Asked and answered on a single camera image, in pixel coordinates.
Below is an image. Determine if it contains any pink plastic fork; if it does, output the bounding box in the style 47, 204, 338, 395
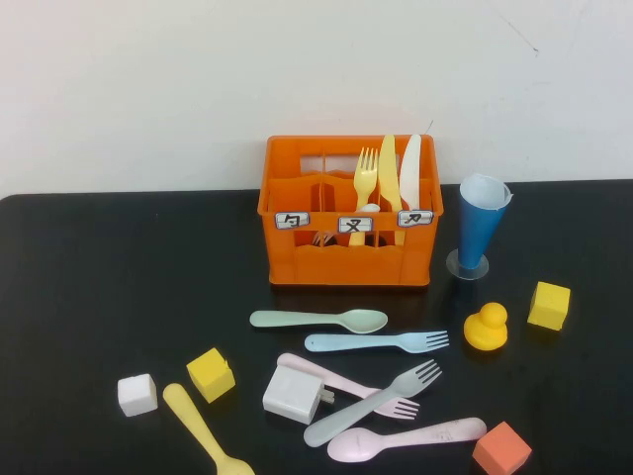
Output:
276, 352, 421, 422

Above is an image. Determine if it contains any grey plastic fork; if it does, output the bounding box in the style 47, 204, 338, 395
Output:
303, 359, 443, 448

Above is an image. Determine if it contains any orange plastic cutlery holder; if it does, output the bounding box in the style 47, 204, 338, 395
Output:
258, 134, 444, 288

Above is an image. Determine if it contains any yellow plastic fork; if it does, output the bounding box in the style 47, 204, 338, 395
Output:
348, 146, 380, 247

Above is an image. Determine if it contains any green plastic spoon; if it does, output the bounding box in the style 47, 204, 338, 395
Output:
248, 309, 389, 334

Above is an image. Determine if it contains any yellow plastic knife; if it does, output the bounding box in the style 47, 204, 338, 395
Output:
378, 134, 407, 247

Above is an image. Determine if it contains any white plastic knife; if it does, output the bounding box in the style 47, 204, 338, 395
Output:
398, 133, 423, 212

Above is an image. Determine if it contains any blue plastic fork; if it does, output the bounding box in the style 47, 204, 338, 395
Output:
304, 331, 451, 355

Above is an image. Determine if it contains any white charger adapter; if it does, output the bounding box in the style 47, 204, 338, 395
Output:
261, 364, 336, 427

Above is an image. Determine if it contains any blue paper cone cup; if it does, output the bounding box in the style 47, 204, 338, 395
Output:
445, 172, 514, 282

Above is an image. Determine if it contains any yellow foam cube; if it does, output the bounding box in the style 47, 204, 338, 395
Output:
526, 281, 572, 332
185, 346, 236, 405

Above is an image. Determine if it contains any yellow rubber duck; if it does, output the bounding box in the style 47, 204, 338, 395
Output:
463, 302, 509, 353

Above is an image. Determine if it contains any pink plastic spoon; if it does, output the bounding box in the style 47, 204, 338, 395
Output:
326, 417, 489, 464

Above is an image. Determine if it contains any yellow plastic spoon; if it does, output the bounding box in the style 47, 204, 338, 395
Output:
161, 382, 256, 475

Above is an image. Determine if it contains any white foam cube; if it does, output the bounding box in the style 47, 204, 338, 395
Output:
117, 373, 159, 419

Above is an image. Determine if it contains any orange foam cube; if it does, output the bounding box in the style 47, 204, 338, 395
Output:
471, 421, 533, 475

